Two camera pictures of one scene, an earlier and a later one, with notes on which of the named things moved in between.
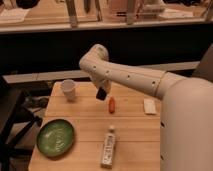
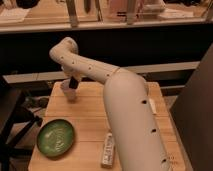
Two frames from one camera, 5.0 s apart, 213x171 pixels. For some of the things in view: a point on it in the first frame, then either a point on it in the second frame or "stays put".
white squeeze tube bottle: [108, 149] stays put
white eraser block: [150, 106] stays put
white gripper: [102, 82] -> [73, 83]
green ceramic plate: [55, 138] stays put
